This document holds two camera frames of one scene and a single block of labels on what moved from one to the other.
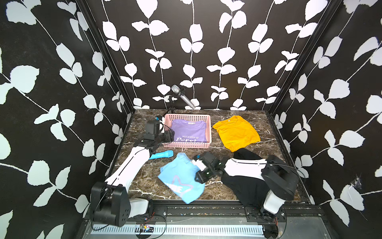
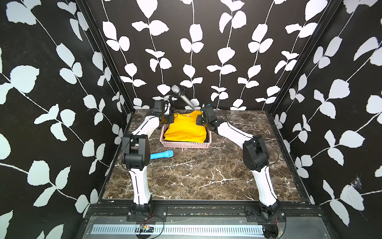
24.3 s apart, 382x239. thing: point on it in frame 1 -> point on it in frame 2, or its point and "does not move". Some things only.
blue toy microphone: [163, 154] does not move
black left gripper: [169, 136] -> [170, 118]
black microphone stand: [171, 109] does not move
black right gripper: [201, 179] -> [199, 117]
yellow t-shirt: [237, 132] -> [186, 128]
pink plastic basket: [206, 118] does not move
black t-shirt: [243, 175] -> [207, 139]
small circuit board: [147, 229] does not move
